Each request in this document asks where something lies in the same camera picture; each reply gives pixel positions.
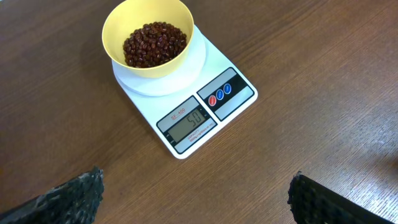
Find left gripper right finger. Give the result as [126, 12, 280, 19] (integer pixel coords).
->
[287, 172, 393, 224]

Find red beans in bowl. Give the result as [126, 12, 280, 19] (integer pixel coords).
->
[123, 22, 187, 68]

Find pale yellow plastic bowl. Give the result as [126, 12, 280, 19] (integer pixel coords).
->
[102, 0, 194, 78]

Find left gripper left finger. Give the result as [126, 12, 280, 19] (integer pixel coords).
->
[1, 167, 104, 224]

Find white digital kitchen scale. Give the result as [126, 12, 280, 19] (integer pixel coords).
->
[112, 28, 258, 159]

